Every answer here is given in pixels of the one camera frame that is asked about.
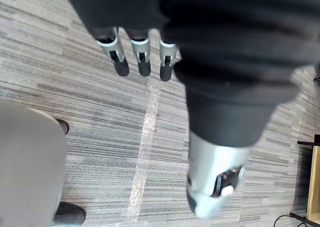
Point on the robot right dark foot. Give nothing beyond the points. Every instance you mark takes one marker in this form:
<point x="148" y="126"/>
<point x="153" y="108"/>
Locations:
<point x="72" y="213"/>

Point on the clear tape strip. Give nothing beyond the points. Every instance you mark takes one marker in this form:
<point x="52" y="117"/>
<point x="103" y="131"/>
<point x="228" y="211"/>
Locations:
<point x="146" y="137"/>

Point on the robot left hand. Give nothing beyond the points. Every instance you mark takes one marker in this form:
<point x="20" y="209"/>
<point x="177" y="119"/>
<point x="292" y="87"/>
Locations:
<point x="225" y="49"/>

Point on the black frame wooden shelf unit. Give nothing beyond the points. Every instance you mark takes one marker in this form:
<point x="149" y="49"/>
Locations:
<point x="315" y="182"/>

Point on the robot left silver leg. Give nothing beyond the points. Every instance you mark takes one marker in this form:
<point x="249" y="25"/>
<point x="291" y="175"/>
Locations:
<point x="25" y="162"/>

